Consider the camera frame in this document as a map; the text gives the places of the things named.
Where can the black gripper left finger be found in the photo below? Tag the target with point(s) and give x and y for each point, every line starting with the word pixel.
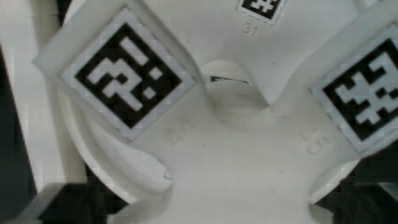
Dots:
pixel 73 203

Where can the white cross-shaped table base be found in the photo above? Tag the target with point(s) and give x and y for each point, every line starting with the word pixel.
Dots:
pixel 236 160

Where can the white front fence bar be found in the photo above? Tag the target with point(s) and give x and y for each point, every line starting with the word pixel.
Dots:
pixel 28 24

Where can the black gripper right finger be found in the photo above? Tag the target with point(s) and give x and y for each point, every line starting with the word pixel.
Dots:
pixel 360 204

